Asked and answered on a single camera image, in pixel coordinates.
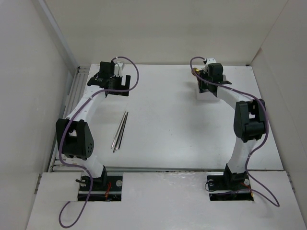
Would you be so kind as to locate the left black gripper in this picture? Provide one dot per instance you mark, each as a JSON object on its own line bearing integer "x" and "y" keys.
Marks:
{"x": 119, "y": 79}

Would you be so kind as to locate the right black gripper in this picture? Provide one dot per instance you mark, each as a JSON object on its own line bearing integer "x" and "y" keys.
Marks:
{"x": 202, "y": 85}

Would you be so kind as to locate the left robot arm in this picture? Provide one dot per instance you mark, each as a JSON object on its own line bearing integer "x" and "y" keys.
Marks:
{"x": 74, "y": 137}

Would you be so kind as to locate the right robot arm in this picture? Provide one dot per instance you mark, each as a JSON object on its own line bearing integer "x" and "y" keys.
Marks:
{"x": 250, "y": 122}

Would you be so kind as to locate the white divided utensil container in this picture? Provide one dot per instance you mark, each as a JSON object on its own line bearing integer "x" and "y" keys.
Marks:
{"x": 209, "y": 96}

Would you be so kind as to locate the black chopstick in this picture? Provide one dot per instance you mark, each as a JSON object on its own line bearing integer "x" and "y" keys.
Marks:
{"x": 120, "y": 130}

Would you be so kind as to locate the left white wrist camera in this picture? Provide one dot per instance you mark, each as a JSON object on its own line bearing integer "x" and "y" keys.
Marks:
{"x": 118, "y": 69}

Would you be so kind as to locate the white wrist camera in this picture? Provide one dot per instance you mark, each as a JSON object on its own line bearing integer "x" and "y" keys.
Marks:
{"x": 206, "y": 62}
{"x": 118, "y": 69}

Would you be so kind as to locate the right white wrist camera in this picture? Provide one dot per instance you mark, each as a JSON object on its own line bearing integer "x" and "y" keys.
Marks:
{"x": 206, "y": 62}

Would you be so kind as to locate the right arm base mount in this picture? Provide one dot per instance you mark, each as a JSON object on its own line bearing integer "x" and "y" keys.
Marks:
{"x": 220, "y": 190}

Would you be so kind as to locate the aluminium rail frame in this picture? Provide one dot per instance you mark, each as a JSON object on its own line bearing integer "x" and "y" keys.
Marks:
{"x": 72, "y": 91}

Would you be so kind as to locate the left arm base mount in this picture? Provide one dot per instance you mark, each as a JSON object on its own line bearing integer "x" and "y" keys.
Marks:
{"x": 106, "y": 188}

